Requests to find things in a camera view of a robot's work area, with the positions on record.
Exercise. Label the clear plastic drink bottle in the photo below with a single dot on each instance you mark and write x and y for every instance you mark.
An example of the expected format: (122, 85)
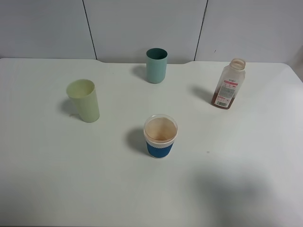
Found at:
(231, 79)

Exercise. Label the clear cup with blue sleeve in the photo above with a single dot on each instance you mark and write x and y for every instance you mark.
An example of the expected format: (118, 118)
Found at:
(160, 132)

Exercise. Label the teal plastic cup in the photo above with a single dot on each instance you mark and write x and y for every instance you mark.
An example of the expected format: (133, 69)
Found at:
(156, 65)

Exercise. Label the light green plastic cup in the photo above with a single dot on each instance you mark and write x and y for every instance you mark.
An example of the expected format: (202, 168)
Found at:
(83, 95)

